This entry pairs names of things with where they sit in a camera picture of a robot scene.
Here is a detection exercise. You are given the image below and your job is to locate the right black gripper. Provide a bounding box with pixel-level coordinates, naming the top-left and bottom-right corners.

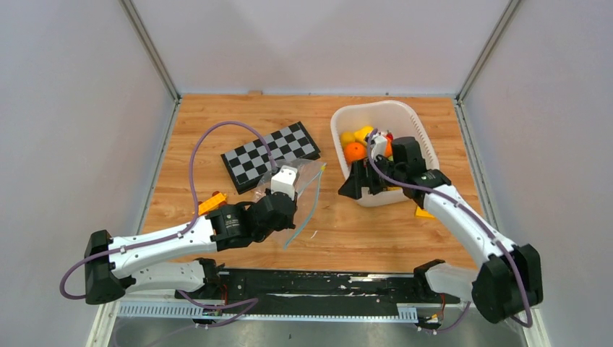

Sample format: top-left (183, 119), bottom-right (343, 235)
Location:
top-left (339, 152), bottom-right (406, 199)

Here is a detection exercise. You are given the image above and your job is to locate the large toy orange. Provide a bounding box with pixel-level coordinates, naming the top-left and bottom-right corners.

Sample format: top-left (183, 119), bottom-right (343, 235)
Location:
top-left (343, 142), bottom-right (367, 165)

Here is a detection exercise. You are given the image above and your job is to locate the small toy orange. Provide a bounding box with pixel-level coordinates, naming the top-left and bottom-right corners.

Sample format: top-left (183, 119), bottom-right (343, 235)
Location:
top-left (384, 141), bottom-right (393, 158)

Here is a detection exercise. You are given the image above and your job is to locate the clear zip top bag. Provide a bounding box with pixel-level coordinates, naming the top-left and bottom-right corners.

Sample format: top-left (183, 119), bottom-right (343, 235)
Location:
top-left (271, 158), bottom-right (327, 250)

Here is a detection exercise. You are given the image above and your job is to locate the white plastic basket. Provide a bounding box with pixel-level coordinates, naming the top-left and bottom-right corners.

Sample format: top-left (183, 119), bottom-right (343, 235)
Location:
top-left (330, 100), bottom-right (440, 207)

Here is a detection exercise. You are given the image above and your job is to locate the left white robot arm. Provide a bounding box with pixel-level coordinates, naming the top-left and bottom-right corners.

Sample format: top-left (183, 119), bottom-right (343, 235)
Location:
top-left (84, 191), bottom-right (298, 305)

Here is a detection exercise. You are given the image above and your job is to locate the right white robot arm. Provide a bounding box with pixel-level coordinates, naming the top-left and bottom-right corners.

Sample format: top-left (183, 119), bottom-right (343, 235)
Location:
top-left (338, 129), bottom-right (543, 328)

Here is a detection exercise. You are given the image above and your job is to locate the yellow toy pear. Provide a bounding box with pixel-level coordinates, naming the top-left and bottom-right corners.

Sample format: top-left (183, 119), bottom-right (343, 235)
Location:
top-left (353, 126), bottom-right (374, 146)

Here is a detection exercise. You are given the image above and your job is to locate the yellow toy lemon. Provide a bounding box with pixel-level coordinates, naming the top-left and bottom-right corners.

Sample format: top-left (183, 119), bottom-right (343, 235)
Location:
top-left (339, 132), bottom-right (356, 148)

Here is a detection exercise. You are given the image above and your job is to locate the yellow toy brick car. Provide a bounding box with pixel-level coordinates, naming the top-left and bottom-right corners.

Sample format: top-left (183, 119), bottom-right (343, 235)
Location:
top-left (197, 191), bottom-right (228, 216)

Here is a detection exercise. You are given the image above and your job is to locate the black grey chessboard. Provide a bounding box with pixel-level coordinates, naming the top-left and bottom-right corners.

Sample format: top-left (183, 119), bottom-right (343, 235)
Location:
top-left (220, 121), bottom-right (321, 195)

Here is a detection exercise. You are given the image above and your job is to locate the yellow triangular plastic stand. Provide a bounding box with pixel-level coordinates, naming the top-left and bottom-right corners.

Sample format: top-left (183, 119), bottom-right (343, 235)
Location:
top-left (414, 206), bottom-right (435, 219)

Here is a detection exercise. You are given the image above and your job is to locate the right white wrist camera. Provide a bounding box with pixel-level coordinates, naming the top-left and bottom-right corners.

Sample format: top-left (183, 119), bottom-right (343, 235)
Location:
top-left (369, 133), bottom-right (388, 160)

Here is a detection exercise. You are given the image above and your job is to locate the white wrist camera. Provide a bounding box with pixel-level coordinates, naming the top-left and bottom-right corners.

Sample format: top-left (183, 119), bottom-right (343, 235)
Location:
top-left (270, 166), bottom-right (298, 201)
top-left (369, 133), bottom-right (388, 160)

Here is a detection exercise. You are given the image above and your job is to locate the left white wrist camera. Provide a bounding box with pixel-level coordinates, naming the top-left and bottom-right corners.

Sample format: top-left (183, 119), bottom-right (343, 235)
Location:
top-left (270, 166), bottom-right (298, 201)

